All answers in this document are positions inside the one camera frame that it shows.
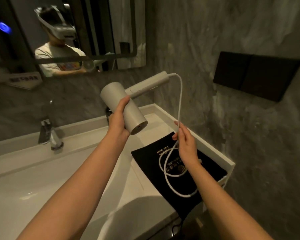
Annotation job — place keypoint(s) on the white sign card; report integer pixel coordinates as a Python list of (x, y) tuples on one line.
[(23, 81)]

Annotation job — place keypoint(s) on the black storage bag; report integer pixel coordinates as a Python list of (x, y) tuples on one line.
[(150, 164)]

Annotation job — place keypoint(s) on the person's left hand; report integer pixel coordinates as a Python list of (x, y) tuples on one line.
[(117, 123)]

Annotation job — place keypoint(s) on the chrome faucet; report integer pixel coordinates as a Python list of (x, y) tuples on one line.
[(50, 136)]

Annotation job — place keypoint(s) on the white washbasin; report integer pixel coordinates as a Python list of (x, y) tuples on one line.
[(25, 187)]

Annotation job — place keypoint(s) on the wall mirror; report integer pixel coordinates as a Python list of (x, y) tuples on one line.
[(100, 27)]

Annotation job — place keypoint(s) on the person's right thumb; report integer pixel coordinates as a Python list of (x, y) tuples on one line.
[(176, 136)]

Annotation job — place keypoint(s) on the person's right hand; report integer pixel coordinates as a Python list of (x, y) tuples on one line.
[(188, 147)]

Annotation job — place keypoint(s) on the person's left thumb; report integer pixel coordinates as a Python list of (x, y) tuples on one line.
[(125, 104)]

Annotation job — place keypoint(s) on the white hair dryer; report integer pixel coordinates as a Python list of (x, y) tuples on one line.
[(130, 104)]

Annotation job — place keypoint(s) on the black wall panel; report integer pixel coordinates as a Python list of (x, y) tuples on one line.
[(262, 74)]

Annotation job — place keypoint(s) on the person's left forearm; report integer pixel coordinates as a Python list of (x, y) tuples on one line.
[(80, 189)]

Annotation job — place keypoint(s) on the person's right forearm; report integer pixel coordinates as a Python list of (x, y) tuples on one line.
[(222, 204)]

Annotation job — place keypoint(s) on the blue round light button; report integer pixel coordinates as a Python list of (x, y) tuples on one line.
[(4, 27)]

